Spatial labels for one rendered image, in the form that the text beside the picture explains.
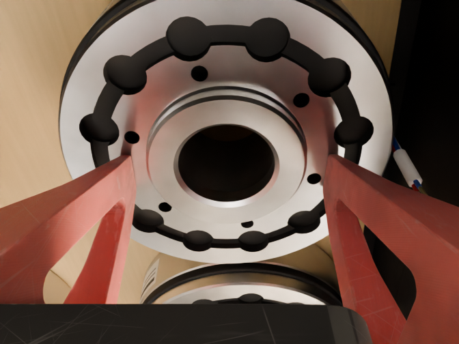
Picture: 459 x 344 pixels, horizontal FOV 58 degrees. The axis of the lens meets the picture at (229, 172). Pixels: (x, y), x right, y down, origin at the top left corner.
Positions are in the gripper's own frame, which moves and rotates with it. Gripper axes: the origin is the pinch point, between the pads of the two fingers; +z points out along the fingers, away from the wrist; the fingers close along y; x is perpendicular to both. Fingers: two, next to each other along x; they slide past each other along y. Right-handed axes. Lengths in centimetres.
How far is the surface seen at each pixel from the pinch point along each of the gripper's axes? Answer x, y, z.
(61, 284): 9.4, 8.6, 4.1
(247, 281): 5.7, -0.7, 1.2
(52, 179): 2.8, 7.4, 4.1
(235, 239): 3.4, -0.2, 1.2
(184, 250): 3.7, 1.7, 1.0
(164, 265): 6.9, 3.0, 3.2
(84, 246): 6.9, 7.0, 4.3
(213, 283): 5.9, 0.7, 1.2
